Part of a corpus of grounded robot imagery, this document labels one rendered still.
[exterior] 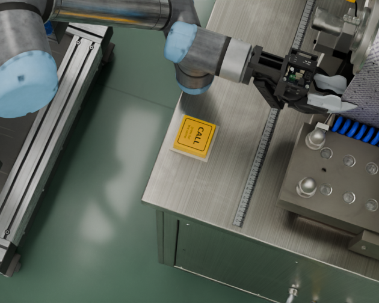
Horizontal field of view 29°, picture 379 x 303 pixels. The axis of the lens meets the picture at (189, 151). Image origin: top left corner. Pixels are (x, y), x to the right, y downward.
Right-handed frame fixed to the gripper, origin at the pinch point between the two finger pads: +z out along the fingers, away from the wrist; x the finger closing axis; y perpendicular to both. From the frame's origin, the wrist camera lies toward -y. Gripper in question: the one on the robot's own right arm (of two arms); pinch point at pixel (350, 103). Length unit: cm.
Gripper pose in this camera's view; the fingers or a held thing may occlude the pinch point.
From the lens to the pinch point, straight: 138.6
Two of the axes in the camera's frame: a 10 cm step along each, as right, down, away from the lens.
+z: 9.4, 3.2, -0.7
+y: 0.3, -2.9, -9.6
